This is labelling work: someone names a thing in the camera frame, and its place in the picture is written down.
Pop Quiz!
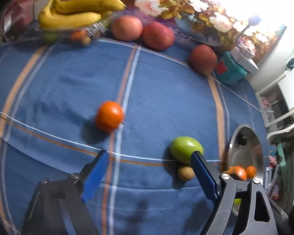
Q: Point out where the teal plastic basket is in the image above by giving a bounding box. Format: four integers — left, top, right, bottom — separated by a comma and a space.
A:
215, 51, 248, 85

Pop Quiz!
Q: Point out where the smooth orange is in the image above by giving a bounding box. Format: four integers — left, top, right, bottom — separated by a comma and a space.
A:
246, 166, 257, 179

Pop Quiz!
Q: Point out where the artificial flower bouquet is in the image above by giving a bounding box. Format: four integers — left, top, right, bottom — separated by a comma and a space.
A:
95, 0, 287, 63

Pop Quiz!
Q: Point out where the white chair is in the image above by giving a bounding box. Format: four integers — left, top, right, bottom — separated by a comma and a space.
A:
256, 51, 294, 140

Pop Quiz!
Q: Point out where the small orange tangerine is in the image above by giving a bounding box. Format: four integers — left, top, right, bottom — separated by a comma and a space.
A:
95, 100, 125, 133

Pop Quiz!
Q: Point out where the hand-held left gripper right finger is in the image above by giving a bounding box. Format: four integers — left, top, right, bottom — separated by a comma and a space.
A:
191, 151, 278, 235

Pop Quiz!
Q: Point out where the pale pink apple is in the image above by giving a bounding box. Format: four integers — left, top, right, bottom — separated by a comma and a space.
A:
111, 15, 144, 42

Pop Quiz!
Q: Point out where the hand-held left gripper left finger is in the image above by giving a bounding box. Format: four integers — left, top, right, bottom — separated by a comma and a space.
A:
22, 149, 110, 235

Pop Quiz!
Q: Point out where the plump green jujube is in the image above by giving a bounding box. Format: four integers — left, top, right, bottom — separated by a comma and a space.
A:
170, 136, 204, 165

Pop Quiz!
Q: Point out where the round steel plate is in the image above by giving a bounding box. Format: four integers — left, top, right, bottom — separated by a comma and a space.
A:
225, 124, 265, 218

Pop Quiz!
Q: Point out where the small green jujube in container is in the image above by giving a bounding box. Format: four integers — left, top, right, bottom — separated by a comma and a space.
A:
43, 31, 57, 42

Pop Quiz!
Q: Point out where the small orange in container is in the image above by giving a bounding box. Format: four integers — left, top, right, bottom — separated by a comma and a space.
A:
70, 30, 87, 42

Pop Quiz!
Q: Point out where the yellow banana bunch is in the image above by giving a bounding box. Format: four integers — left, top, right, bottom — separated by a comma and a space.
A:
38, 0, 128, 30

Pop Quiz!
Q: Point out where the clear plastic container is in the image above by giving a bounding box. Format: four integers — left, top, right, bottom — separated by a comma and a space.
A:
0, 12, 113, 46

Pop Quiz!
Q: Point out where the blue plaid tablecloth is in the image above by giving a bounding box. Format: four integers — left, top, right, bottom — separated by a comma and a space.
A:
0, 6, 270, 235

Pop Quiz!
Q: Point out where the brown kiwi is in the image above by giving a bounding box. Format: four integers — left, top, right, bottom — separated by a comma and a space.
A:
178, 166, 195, 182

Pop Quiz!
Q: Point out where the dark red apple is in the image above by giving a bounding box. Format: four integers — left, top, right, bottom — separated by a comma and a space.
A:
189, 44, 218, 76

